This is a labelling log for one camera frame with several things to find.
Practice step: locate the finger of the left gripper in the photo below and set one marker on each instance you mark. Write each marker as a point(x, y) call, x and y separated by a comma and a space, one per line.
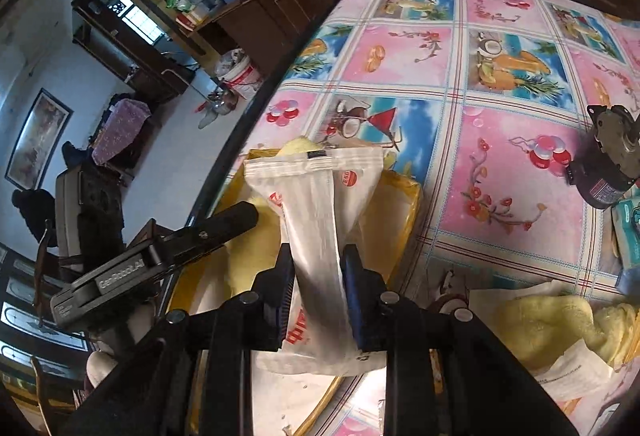
point(189, 244)

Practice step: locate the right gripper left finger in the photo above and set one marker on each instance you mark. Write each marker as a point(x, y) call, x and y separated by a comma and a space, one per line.
point(274, 287)

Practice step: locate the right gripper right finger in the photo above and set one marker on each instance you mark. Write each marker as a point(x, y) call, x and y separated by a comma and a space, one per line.
point(368, 316)

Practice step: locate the large white striped pouch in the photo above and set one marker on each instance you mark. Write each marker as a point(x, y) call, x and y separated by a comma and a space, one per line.
point(319, 197)

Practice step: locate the yellow fluffy towel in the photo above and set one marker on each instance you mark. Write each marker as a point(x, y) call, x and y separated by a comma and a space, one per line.
point(538, 330)

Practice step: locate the white printed medicine packet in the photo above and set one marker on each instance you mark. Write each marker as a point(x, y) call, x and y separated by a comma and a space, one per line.
point(578, 372)

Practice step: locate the purple cloth covered table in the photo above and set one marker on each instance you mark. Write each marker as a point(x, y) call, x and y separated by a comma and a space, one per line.
point(120, 129)

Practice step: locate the metal kettle on floor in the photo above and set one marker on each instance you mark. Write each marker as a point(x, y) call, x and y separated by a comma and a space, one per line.
point(219, 102)

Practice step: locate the white plastic bucket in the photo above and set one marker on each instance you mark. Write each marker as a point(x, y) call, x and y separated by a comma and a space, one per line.
point(238, 72)

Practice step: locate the colourful patterned tablecloth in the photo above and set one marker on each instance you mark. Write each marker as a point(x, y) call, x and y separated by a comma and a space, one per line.
point(484, 104)

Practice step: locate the teal tissue pack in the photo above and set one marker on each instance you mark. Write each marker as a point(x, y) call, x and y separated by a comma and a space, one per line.
point(625, 216)

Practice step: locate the black electric motor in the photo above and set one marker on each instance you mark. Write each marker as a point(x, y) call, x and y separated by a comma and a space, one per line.
point(607, 162)

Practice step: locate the framed wall painting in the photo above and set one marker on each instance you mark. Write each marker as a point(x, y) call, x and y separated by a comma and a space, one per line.
point(41, 131)

